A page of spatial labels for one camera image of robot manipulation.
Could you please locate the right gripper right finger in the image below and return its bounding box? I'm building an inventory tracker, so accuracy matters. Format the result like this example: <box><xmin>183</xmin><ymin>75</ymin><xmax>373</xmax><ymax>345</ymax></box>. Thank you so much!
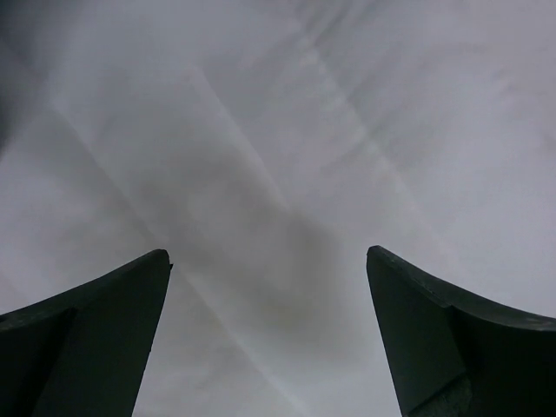
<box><xmin>367</xmin><ymin>246</ymin><xmax>555</xmax><ymax>416</ymax></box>

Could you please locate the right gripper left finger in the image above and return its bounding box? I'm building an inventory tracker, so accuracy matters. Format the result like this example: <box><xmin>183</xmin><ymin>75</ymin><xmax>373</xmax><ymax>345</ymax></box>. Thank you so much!
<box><xmin>1</xmin><ymin>249</ymin><xmax>172</xmax><ymax>417</ymax></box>

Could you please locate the dark grey checked pillowcase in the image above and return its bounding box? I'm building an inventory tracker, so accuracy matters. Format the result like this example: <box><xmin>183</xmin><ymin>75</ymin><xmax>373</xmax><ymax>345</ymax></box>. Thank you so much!
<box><xmin>1</xmin><ymin>1</ymin><xmax>555</xmax><ymax>416</ymax></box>

